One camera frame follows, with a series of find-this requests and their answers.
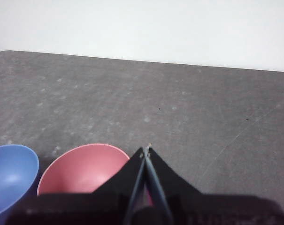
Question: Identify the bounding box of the blue ribbed bowl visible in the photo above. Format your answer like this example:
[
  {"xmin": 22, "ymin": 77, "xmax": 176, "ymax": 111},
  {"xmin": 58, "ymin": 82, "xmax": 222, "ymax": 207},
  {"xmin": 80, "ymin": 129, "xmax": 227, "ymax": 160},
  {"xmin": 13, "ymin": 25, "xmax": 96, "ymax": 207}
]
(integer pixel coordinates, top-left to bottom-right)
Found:
[{"xmin": 0, "ymin": 144, "xmax": 40, "ymax": 225}]

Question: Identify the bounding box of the red ribbed bowl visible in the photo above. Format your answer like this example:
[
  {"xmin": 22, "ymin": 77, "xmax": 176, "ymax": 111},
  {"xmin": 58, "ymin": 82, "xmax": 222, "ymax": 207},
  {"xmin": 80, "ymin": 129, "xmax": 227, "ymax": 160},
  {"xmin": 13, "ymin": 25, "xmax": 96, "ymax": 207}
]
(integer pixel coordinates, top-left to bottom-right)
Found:
[{"xmin": 37, "ymin": 143, "xmax": 130, "ymax": 196}]

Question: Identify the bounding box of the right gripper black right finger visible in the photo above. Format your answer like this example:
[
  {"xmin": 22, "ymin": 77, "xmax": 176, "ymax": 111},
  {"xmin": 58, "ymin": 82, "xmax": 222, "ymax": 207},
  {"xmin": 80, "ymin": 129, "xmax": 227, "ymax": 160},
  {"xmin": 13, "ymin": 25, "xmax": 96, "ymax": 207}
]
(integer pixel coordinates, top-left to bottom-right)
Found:
[{"xmin": 146, "ymin": 146, "xmax": 203, "ymax": 225}]

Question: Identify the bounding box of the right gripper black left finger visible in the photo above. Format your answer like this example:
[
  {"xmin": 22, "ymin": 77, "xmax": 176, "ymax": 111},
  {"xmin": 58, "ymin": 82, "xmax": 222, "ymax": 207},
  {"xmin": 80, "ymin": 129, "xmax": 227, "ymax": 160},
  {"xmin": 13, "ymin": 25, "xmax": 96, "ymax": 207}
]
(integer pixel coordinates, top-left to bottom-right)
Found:
[{"xmin": 92, "ymin": 147, "xmax": 147, "ymax": 225}]

